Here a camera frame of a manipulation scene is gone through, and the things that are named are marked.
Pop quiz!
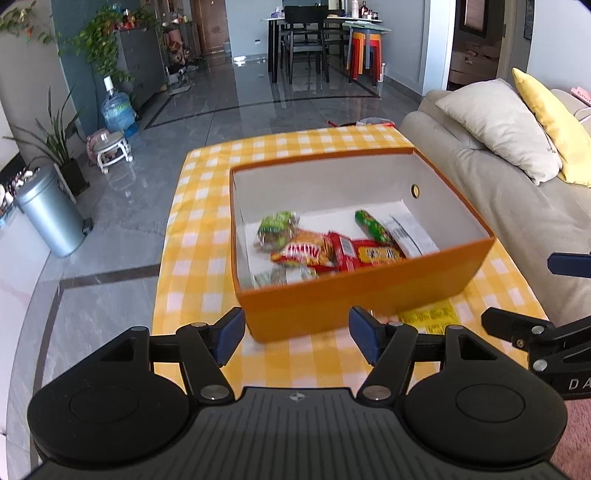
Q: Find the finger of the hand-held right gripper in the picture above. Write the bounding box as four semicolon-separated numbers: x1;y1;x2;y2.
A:
547;251;591;278
481;306;591;373

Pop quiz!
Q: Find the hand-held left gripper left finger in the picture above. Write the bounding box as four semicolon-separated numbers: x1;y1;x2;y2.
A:
88;307;246;405

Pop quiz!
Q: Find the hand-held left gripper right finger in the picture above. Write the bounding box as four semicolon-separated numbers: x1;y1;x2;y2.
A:
349;306;504;404

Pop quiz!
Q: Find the orange cardboard box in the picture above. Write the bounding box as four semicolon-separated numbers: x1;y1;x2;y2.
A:
229;147;498;343

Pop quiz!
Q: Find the yellow snack packet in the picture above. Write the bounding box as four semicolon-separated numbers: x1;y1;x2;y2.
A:
398;304;459;334

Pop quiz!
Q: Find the clear tray of white balls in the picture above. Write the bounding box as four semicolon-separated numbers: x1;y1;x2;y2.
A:
253;267;320;291

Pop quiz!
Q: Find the red packet with yellow label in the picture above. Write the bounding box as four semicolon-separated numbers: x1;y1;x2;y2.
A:
353;239;403;267

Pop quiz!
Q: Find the red fries snack bag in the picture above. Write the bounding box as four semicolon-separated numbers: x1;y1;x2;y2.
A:
270;229;337;269

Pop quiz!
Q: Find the white clear snack packet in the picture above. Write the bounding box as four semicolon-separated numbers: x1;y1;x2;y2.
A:
387;213;440;259

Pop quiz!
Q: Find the green tube snack packet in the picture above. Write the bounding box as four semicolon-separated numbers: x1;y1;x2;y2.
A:
354;209;394;246

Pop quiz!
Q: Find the pink fuzzy blanket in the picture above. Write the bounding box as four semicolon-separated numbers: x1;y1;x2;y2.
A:
547;396;591;480

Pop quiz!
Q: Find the beige sofa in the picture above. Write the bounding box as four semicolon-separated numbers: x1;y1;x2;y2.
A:
399;87;591;326

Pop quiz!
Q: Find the yellow pillow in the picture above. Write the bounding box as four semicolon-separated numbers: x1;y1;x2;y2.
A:
512;68;591;188

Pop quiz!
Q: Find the beige pillow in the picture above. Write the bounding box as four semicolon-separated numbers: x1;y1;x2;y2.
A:
435;78;565;186

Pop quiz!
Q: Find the red white plastic bag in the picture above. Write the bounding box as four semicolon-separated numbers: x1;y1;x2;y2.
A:
327;117;397;128

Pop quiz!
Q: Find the silver trash can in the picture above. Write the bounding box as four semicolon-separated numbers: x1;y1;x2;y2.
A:
14;165;96;259

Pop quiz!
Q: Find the small white rolling stool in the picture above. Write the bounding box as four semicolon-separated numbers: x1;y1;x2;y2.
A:
86;129;134;174

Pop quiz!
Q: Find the blue water jug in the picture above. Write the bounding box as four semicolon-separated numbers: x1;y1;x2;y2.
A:
100;76;138;136

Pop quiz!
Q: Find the potted leafy plant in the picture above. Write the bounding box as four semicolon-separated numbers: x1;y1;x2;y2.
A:
4;87;92;200

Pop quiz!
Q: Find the stack of coloured stools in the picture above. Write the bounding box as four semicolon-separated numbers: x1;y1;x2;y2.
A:
346;27;387;84

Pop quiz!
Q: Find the grey cabinet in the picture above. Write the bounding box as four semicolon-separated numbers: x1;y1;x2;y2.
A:
115;24;168;101

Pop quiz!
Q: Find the black dining chair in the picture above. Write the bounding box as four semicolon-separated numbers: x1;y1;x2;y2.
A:
280;6;331;85

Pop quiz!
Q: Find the wooden door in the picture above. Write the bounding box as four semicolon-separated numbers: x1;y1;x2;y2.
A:
191;0;230;55

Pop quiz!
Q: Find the dining table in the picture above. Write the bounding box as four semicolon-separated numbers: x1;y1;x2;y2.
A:
263;13;393;85

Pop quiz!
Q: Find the trailing green plant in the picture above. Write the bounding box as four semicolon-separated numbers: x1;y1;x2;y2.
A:
69;4;158;85

